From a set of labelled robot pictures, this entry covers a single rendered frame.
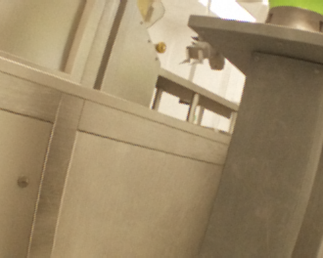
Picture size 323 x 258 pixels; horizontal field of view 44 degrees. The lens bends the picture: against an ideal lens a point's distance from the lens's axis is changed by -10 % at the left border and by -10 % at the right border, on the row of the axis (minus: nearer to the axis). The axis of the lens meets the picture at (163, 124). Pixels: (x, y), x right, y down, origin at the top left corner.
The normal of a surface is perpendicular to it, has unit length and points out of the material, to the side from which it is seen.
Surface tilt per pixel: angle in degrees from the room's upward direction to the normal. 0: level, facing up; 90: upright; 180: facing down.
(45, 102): 90
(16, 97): 90
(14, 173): 90
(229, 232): 90
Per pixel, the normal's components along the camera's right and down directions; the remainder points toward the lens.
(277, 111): -0.46, -0.16
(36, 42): 0.75, 0.16
